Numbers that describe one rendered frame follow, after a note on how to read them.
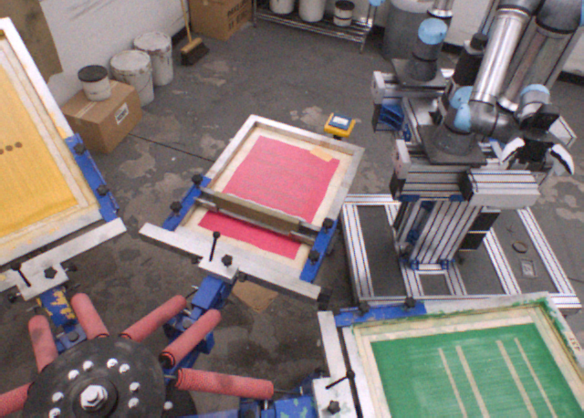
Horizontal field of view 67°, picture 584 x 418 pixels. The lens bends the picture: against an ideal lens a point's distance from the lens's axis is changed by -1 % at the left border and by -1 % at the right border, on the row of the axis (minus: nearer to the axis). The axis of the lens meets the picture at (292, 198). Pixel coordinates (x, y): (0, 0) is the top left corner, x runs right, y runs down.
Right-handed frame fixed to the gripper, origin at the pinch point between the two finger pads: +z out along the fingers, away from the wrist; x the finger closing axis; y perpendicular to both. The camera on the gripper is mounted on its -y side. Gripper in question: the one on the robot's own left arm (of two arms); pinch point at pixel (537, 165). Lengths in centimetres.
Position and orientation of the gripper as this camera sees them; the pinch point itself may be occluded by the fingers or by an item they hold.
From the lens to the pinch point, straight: 117.3
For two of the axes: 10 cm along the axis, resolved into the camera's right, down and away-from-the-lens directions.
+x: -9.3, -2.1, 2.9
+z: -3.6, 6.8, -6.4
